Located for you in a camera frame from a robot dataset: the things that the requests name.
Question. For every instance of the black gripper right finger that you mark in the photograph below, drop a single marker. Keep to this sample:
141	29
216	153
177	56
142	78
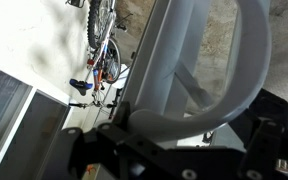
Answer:
270	113

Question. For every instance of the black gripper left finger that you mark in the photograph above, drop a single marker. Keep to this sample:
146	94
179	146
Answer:
125	115

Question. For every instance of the white framed sliding glass door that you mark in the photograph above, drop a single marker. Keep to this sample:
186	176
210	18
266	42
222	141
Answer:
140	66

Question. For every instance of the black pole red band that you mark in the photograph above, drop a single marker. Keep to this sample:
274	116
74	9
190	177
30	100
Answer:
115	103

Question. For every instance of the white plastic bag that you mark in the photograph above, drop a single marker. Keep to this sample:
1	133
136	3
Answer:
122	80

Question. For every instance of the blue white bicycle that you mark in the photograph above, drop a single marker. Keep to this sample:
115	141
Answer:
80	85

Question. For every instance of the exterior window white frame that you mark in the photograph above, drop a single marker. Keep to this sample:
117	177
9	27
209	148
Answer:
14	116

